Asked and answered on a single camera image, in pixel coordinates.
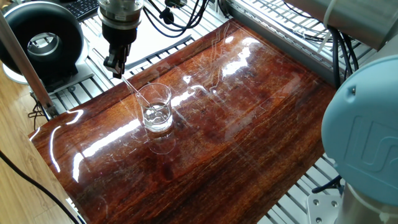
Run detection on black computer keyboard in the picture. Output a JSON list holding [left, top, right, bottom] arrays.
[[63, 0, 100, 22]]

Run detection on black stand knob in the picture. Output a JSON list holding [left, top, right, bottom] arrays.
[[164, 0, 187, 9]]

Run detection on white paper sheet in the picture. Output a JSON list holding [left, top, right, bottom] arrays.
[[88, 12, 200, 82]]

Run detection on black base cable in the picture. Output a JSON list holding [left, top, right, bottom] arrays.
[[312, 175, 343, 194]]

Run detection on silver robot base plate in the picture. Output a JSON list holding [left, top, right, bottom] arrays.
[[307, 194, 341, 224]]

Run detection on black wrist cable bundle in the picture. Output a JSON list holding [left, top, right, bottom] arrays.
[[142, 0, 212, 39]]

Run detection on black wire tangle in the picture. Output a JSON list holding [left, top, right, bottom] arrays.
[[27, 93, 50, 123]]

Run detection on clear glass stirring rod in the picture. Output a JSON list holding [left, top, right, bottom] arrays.
[[120, 76, 167, 122]]

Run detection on glossy wood-grain mat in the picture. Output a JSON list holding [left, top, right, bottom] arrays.
[[28, 18, 338, 224]]

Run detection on grey aluminium beam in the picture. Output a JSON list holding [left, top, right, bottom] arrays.
[[225, 0, 338, 85]]

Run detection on black floor cable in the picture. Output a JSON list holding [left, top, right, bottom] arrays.
[[0, 150, 81, 224]]

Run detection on black cables along arm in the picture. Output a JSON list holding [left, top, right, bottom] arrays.
[[328, 26, 359, 90]]

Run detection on thin black cables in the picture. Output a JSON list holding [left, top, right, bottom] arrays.
[[279, 0, 332, 43]]

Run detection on silver force torque sensor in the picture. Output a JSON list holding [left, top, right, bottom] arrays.
[[98, 0, 144, 30]]

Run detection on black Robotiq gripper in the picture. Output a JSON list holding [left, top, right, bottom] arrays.
[[101, 22, 138, 79]]

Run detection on aluminium frame post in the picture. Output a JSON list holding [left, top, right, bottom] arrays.
[[0, 12, 58, 118]]

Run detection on clear glass beaker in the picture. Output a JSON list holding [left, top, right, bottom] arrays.
[[136, 82, 174, 133]]

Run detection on black round ring device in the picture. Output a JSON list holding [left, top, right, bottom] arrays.
[[0, 1, 95, 96]]

